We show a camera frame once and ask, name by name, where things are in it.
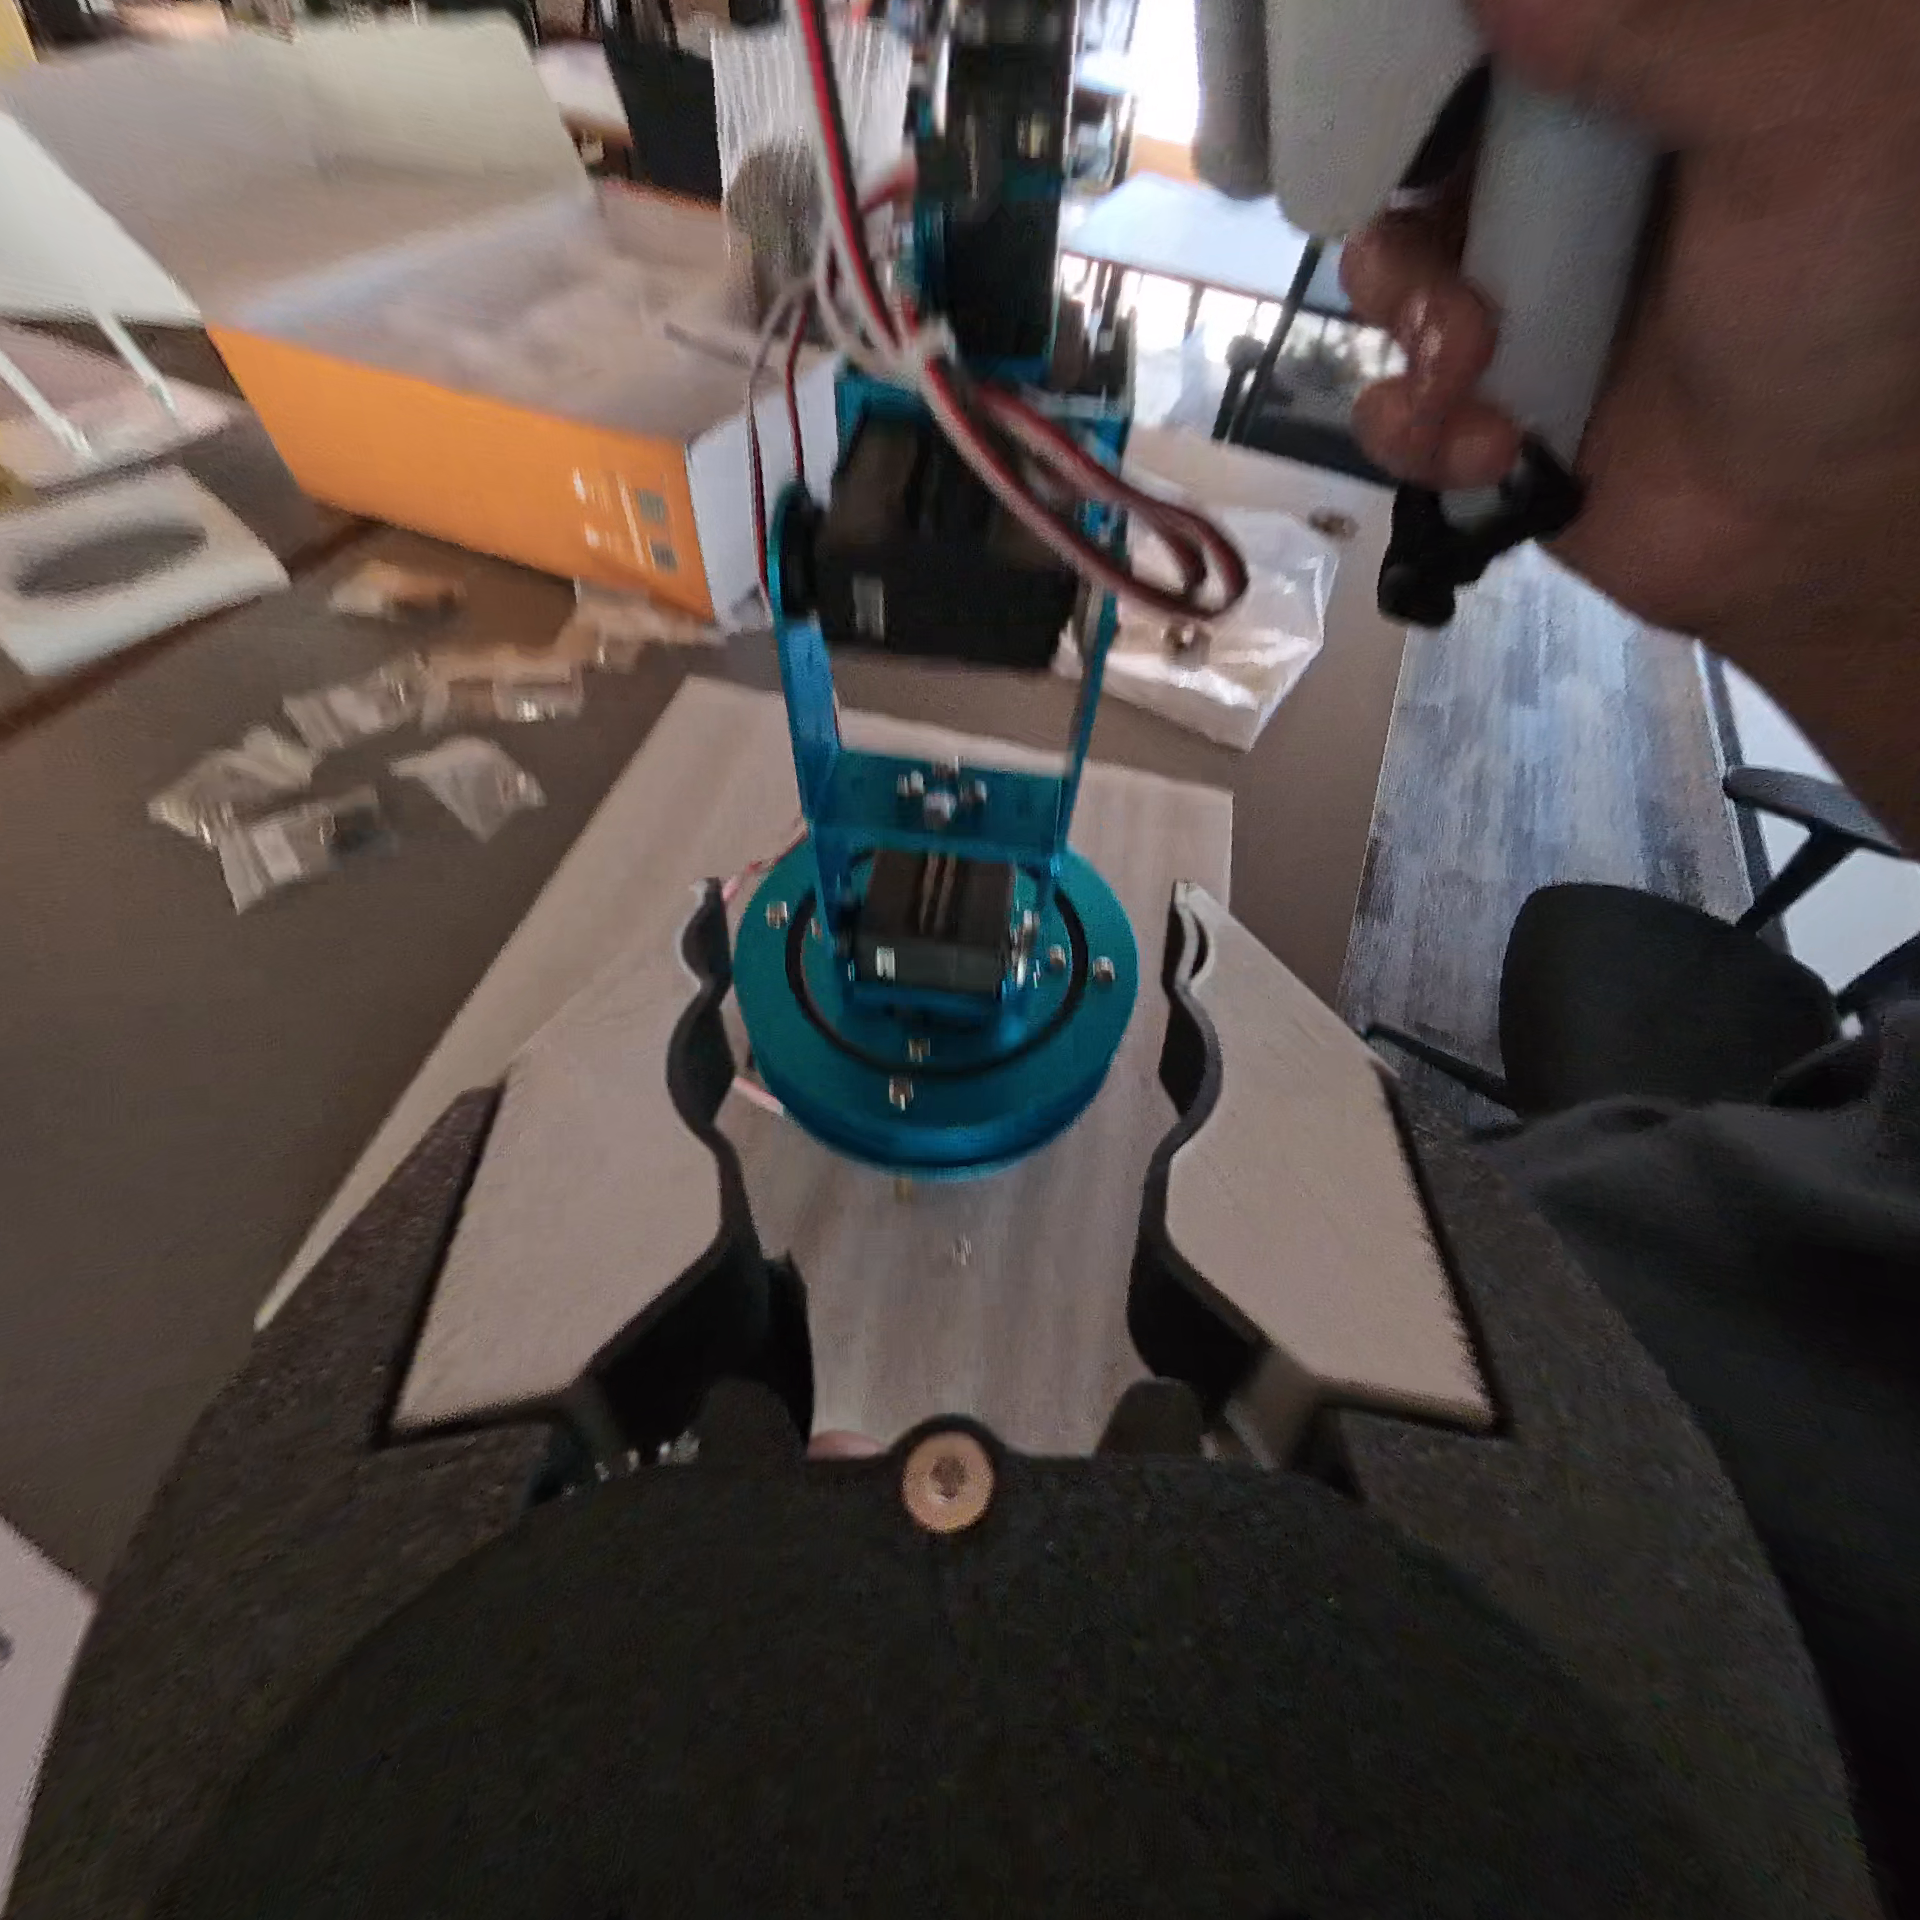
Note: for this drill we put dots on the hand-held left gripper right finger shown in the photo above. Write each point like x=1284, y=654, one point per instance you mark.
x=1306, y=1198

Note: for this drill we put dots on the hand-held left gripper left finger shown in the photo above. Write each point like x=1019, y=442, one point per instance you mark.
x=599, y=1198

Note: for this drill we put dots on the blue toy robot arm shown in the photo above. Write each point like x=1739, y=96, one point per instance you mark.
x=930, y=961

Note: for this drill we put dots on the person's right forearm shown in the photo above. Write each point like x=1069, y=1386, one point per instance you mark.
x=1844, y=718

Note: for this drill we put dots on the grey-brown desk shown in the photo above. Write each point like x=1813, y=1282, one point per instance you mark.
x=150, y=1127

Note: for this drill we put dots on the person's right hand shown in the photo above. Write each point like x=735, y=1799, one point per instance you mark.
x=1769, y=329

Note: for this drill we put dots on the white background table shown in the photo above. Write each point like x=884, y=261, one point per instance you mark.
x=1184, y=240

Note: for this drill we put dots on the black office chair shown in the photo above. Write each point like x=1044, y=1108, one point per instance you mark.
x=1652, y=989

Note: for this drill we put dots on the group of small screw bags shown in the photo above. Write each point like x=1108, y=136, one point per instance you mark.
x=300, y=853

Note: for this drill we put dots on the person's dark grey clothing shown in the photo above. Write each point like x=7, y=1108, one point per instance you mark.
x=1769, y=1351

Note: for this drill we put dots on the large clear plastic bag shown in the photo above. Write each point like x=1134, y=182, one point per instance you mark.
x=1243, y=659

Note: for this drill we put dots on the white paper sheet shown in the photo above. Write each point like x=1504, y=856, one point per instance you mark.
x=29, y=1650

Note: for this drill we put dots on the orange and white cardboard box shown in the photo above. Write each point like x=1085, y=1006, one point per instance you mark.
x=450, y=449

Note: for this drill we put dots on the white card with dark oval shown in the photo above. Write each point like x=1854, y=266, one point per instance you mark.
x=134, y=571

